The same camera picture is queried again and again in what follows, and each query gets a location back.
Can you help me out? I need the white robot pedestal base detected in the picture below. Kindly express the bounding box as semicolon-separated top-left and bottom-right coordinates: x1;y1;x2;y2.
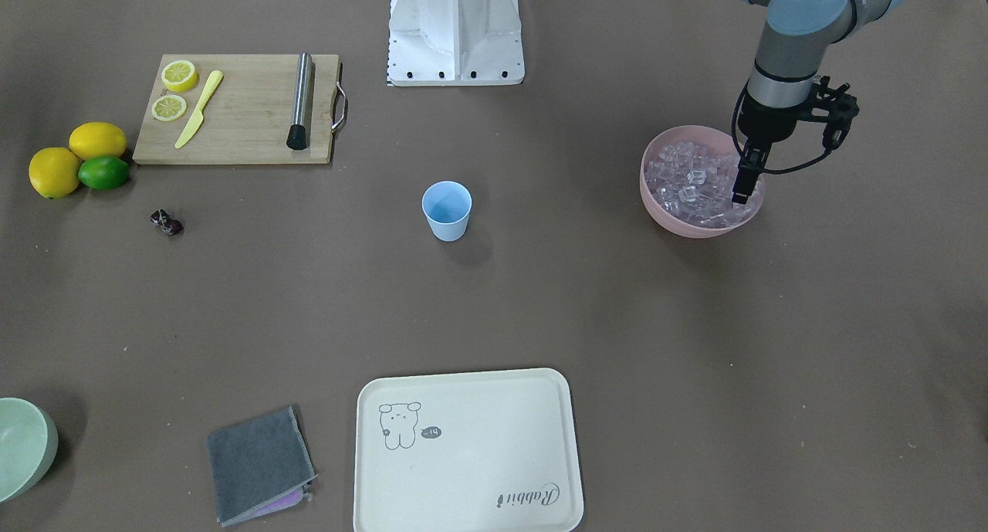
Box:
386;0;526;86

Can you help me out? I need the whole lemon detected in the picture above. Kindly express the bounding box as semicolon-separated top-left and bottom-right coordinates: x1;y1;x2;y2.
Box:
69;121;128;161
29;147;82;200

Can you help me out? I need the cream serving tray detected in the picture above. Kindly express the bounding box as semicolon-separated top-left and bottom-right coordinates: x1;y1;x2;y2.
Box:
353;368;585;531

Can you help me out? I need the bamboo cutting board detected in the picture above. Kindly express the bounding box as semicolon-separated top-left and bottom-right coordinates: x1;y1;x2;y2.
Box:
133;53;347;165

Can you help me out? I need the upper lemon slice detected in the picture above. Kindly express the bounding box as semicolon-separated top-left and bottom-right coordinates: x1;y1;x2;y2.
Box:
160;59;200;93

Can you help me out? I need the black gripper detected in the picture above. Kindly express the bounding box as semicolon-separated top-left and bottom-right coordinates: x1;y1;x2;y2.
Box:
731;98;808;205

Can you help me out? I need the grey folded cloth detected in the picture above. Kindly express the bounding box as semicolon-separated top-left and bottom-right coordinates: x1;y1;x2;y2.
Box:
205;405;317;527

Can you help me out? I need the dark red cherries pair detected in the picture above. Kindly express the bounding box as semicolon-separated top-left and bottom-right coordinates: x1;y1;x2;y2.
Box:
149;208;184;237

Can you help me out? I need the upper whole lemon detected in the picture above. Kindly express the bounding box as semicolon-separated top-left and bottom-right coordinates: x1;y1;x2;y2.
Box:
69;121;128;161

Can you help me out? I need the light blue plastic cup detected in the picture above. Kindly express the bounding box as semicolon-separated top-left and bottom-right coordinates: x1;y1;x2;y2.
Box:
422;181;472;242

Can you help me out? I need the yellow plastic knife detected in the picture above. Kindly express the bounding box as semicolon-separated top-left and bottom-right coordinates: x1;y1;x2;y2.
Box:
174;70;225;149

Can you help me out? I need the steel muddler black tip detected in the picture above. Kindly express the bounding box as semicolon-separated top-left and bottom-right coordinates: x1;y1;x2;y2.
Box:
286;53;316;150

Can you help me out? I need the lemon slice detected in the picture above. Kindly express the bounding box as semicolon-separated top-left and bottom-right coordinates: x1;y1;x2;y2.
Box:
151;93;188;123
160;59;200;93

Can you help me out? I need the clear ice cubes pile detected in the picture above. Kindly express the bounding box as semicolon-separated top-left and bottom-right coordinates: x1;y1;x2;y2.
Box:
641;139;763;229

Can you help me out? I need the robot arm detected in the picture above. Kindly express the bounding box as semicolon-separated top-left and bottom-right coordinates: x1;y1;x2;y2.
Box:
731;0;906;205

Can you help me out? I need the lower lemon slice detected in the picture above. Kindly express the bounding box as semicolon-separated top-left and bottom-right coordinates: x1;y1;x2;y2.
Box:
151;93;188;123

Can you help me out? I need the green lime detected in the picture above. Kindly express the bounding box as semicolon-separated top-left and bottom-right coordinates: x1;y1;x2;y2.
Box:
77;155;130;190

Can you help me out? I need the pink bowl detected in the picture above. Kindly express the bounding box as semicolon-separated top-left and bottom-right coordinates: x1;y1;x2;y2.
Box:
638;125;763;239

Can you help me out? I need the lower whole lemon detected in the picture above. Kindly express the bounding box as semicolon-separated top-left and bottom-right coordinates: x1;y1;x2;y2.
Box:
29;147;82;200

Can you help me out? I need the mint green bowl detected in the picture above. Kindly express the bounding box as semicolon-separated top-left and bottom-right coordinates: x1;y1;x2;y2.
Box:
1;398;59;503

